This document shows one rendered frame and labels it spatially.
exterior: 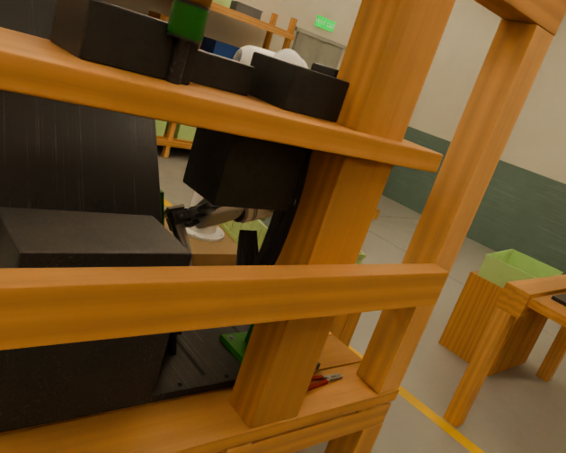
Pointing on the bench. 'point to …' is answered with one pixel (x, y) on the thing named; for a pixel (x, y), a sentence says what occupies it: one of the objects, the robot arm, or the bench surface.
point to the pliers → (323, 380)
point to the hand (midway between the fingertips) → (179, 219)
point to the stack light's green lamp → (187, 22)
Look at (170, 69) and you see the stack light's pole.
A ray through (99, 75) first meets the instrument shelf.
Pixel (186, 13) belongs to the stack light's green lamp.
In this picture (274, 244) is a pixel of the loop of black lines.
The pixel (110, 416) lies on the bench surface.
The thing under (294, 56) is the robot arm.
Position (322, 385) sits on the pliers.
